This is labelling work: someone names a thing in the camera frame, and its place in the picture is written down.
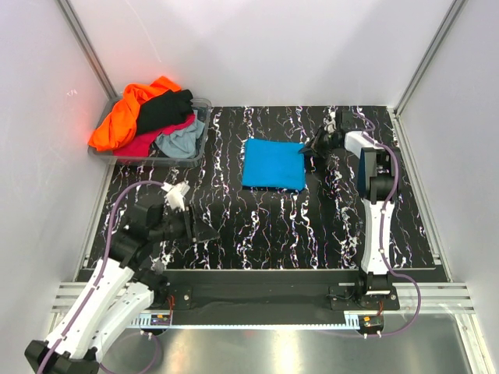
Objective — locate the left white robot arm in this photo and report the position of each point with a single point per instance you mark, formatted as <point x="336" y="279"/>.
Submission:
<point x="119" y="289"/>

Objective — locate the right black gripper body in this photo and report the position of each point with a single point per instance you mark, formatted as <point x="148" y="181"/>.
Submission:
<point x="329" y="141"/>

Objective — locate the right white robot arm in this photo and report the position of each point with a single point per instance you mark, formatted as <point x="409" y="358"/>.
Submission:
<point x="377" y="184"/>

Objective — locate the magenta t shirt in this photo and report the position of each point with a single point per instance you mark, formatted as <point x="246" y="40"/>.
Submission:
<point x="140" y="145"/>

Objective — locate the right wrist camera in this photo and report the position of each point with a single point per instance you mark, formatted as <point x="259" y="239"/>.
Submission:
<point x="340" y="120"/>

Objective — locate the orange t shirt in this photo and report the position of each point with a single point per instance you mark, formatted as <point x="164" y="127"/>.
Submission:
<point x="119" y="127"/>

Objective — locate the blue t shirt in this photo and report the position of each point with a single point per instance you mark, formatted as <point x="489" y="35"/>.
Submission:
<point x="274" y="165"/>

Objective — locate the grey t shirt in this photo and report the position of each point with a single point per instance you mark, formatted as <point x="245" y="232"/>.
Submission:
<point x="181" y="144"/>

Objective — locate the black t shirt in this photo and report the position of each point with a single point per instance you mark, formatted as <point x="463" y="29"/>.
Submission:
<point x="170" y="108"/>

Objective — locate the aluminium frame rail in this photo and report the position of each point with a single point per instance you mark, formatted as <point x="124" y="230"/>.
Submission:
<point x="436" y="298"/>

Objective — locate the clear plastic bin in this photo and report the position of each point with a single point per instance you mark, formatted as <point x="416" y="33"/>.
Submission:
<point x="202" y="107"/>

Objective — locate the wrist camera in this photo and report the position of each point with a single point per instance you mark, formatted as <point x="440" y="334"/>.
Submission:
<point x="176" y="195"/>
<point x="340" y="120"/>

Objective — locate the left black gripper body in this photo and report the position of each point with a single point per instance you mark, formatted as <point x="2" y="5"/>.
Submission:
<point x="171" y="227"/>

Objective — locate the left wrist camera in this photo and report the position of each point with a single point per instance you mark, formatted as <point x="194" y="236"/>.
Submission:
<point x="176" y="195"/>

